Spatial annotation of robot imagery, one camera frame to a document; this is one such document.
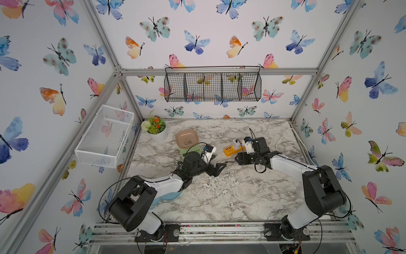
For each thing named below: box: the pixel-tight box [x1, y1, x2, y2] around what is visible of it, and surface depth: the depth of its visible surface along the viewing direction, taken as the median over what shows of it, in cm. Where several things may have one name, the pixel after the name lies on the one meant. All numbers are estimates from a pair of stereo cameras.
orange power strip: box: [223, 145, 246, 157], surface depth 103 cm
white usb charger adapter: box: [232, 138, 241, 151], surface depth 100 cm
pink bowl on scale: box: [175, 129, 199, 149], surface depth 106 cm
